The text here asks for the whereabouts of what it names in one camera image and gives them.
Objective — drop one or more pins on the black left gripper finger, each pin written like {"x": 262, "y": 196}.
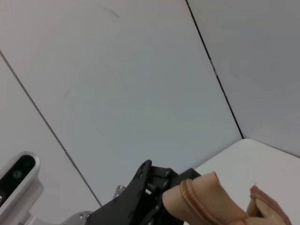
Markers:
{"x": 171, "y": 179}
{"x": 159, "y": 218}

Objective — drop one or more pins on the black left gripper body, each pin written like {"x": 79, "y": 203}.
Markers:
{"x": 126, "y": 206}

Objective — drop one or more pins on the tan brown fabric garment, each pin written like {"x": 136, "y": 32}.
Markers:
{"x": 206, "y": 201}

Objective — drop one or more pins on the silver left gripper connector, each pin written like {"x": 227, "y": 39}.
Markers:
{"x": 120, "y": 191}

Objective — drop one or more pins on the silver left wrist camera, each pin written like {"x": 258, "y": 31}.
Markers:
{"x": 21, "y": 187}

